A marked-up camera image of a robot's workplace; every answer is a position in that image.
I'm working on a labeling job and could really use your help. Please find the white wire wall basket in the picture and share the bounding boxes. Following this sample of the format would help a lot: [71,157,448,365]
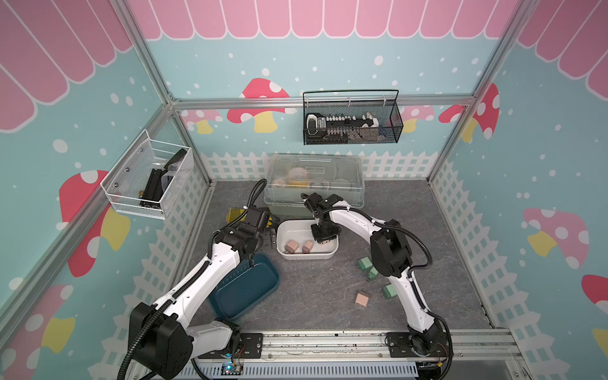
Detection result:
[101,131,194,220]

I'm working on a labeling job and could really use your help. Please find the black wire wall basket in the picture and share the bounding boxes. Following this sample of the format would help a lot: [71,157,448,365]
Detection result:
[302,90,404,145]

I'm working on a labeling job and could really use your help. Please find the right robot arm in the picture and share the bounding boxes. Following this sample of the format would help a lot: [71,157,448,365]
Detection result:
[301,193,454,363]

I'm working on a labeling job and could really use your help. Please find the yellow rubber glove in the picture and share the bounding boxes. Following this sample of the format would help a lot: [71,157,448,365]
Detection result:
[226,207,247,223]

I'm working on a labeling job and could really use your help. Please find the items in black basket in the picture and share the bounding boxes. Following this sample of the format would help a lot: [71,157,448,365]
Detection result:
[303,112,379,144]

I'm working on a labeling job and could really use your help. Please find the pink plug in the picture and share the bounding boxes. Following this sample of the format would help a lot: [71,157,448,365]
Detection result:
[284,240,299,254]
[355,291,370,307]
[302,240,314,254]

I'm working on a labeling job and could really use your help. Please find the clear lidded storage box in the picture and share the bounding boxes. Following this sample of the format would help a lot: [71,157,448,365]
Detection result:
[264,154,365,218]

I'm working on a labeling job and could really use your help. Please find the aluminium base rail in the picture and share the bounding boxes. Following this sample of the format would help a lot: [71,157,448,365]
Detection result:
[176,329,533,379]

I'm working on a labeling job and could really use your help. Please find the green plug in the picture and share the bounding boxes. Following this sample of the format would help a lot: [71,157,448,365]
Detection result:
[382,284,397,300]
[356,257,373,272]
[367,267,379,282]

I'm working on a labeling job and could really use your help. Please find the white rectangular tray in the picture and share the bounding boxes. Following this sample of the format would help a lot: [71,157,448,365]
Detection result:
[276,219,339,261]

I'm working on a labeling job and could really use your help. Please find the teal rectangular tray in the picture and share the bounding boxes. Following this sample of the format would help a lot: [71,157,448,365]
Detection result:
[208,253,280,321]

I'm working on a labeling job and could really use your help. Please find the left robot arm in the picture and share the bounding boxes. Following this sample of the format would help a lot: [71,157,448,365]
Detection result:
[117,179,270,379]

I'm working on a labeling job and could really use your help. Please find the black object in white basket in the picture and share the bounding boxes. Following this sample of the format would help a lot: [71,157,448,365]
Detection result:
[139,149,187,210]

